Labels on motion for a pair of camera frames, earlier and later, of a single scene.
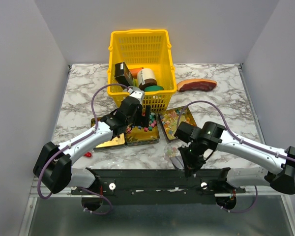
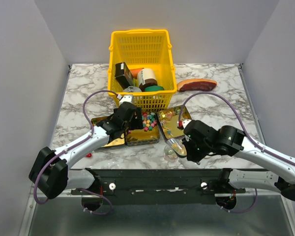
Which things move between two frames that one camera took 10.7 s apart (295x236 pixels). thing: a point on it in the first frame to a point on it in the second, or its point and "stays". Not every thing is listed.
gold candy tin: [138, 135] stays
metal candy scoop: [177, 162] to [178, 146]
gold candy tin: [116, 142] stays
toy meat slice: [196, 84] stays
